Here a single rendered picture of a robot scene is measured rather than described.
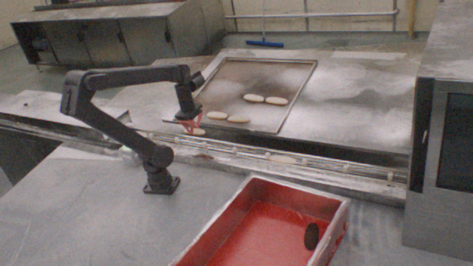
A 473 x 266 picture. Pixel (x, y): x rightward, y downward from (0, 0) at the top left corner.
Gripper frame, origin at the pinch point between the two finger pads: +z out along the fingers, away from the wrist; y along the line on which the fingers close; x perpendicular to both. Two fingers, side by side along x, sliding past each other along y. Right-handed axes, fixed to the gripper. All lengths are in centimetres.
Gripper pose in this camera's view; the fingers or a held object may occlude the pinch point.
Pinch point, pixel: (194, 129)
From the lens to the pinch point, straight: 146.5
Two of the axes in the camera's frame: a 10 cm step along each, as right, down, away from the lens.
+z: 1.6, 8.4, 5.2
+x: -8.7, -1.3, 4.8
